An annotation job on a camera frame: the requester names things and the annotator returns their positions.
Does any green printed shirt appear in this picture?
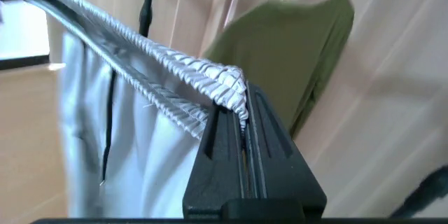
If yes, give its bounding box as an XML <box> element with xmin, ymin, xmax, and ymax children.
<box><xmin>202</xmin><ymin>0</ymin><xmax>355</xmax><ymax>139</ymax></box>

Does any black clothes rack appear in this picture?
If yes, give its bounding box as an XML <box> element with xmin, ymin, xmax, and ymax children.
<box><xmin>139</xmin><ymin>0</ymin><xmax>448</xmax><ymax>218</ymax></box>

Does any pale grey garment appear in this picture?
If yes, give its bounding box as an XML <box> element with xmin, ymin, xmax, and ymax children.
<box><xmin>13</xmin><ymin>0</ymin><xmax>250</xmax><ymax>220</ymax></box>

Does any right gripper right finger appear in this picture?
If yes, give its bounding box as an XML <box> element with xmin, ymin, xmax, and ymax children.
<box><xmin>244</xmin><ymin>82</ymin><xmax>328</xmax><ymax>220</ymax></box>

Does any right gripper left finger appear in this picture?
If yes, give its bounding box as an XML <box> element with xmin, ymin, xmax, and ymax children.
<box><xmin>182</xmin><ymin>101</ymin><xmax>248</xmax><ymax>220</ymax></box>

